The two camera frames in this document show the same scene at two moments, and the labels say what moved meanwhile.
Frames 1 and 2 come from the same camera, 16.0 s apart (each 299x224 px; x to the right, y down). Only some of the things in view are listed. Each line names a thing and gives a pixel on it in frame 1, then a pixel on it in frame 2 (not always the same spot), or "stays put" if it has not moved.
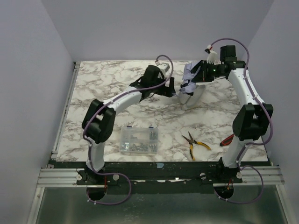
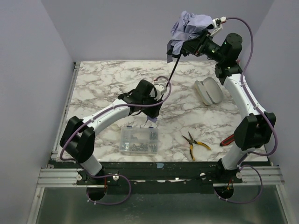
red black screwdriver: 227,141 stays put
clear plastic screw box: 139,140 stays put
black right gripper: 201,72 → 193,44
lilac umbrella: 188,87 → 184,25
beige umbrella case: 192,101 → 209,91
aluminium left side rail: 54,153 stays put
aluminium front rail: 59,178 stays put
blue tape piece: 160,165 stays put
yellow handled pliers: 191,141 stays put
